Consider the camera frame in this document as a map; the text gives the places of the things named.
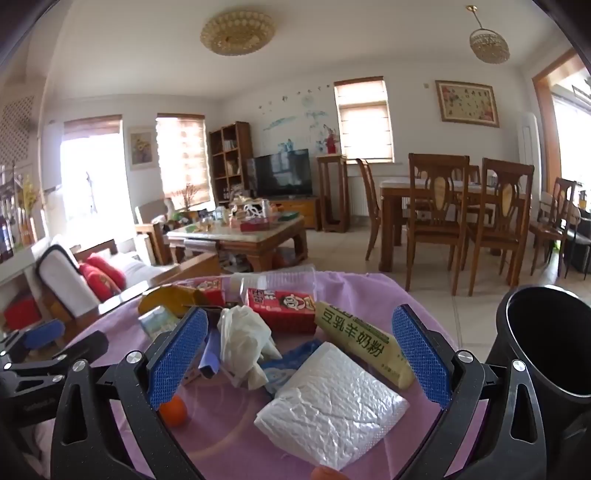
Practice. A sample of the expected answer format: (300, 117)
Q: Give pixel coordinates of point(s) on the pale blue green packet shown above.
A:
(157, 323)

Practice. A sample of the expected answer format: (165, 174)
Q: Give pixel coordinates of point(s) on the purple blue wrapper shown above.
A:
(211, 355)

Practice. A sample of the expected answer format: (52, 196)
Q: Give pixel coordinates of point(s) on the white standing air conditioner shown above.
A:
(530, 138)

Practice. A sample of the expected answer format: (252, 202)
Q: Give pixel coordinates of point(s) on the wooden television cabinet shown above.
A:
(295, 210)

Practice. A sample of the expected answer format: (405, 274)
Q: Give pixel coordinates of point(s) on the yellow brown packet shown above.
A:
(161, 299)

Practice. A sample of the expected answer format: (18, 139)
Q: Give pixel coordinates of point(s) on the white plastic-wrapped tissue pack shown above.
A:
(332, 406)

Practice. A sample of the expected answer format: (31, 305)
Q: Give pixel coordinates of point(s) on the red milk carton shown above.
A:
(281, 309)
(207, 288)

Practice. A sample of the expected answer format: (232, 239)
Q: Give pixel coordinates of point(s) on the red vase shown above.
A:
(330, 143)

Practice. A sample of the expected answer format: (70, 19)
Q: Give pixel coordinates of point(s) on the blue white packet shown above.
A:
(286, 371)

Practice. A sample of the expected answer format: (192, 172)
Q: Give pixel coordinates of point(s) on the window with roller blind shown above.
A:
(364, 122)
(182, 157)

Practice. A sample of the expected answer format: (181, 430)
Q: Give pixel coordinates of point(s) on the small framed flower picture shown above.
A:
(141, 147)

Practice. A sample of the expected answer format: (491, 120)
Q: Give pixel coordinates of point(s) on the flat screen television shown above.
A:
(281, 174)

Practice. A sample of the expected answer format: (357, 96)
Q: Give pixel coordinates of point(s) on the yellow green powder sachet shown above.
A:
(364, 344)

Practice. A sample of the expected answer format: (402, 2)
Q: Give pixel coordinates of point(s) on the black trash bin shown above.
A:
(545, 350)

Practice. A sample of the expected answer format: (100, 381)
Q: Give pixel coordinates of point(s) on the wooden bookshelf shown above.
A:
(231, 157)

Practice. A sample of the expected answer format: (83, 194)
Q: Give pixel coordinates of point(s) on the wooden dining table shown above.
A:
(397, 207)

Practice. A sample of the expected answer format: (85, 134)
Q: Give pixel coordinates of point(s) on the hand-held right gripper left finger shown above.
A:
(178, 360)

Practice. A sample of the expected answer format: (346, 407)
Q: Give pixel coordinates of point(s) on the small orange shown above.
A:
(328, 474)
(174, 411)

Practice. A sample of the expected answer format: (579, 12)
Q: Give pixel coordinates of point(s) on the crystal pendant lamp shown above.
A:
(488, 44)

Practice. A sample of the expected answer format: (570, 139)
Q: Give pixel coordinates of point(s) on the wooden armchair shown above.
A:
(152, 221)

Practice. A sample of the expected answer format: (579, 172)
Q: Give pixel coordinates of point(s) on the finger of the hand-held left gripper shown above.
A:
(44, 333)
(81, 350)

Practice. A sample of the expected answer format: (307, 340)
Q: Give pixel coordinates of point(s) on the wooden sofa with white cushions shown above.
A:
(60, 277)

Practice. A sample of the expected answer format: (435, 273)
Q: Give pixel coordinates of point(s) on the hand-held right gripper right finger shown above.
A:
(422, 355)

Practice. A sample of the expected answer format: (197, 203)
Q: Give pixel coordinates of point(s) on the purple tablecloth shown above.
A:
(221, 429)

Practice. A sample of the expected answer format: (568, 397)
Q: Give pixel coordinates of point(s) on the black box seat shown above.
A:
(579, 249)

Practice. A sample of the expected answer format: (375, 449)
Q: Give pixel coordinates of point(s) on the wooden coffee table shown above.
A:
(240, 240)

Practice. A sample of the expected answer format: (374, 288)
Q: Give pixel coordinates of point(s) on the clear plastic cup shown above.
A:
(286, 279)

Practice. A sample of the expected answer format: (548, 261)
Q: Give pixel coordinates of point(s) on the crumpled white tissue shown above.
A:
(242, 341)

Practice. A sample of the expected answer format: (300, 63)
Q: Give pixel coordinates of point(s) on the tall wooden plant stand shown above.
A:
(332, 194)

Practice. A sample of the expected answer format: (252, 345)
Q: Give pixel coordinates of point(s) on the wooden dining chair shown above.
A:
(436, 217)
(554, 217)
(369, 203)
(501, 221)

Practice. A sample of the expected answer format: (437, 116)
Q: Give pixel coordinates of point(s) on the round crystal ceiling lamp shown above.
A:
(238, 32)

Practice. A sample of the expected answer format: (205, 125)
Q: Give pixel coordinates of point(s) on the red cushion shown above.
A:
(94, 284)
(111, 272)

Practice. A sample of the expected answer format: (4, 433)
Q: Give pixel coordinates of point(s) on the large framed wall picture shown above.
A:
(466, 102)

